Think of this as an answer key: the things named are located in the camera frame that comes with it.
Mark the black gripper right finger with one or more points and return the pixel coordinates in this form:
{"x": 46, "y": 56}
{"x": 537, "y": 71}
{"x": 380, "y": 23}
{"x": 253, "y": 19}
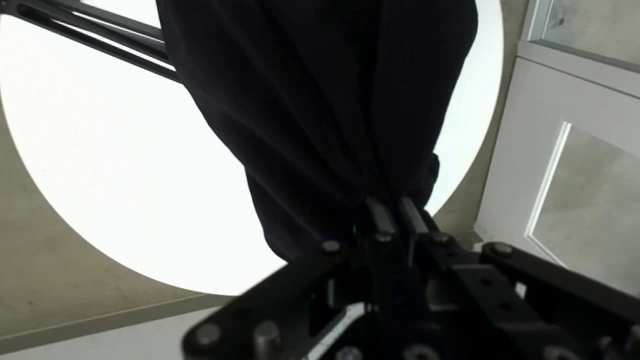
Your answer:
{"x": 520, "y": 287}

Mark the black clothing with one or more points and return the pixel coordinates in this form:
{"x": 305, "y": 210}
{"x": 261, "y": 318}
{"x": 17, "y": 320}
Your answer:
{"x": 320, "y": 100}

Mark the black stand pole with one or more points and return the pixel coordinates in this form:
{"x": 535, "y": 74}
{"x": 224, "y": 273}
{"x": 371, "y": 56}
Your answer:
{"x": 100, "y": 33}

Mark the white framed panel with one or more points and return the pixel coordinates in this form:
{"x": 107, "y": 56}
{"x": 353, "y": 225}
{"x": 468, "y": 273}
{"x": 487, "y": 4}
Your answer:
{"x": 526, "y": 100}

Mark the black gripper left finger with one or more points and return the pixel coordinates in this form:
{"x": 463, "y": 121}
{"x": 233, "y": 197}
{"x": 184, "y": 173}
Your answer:
{"x": 292, "y": 293}

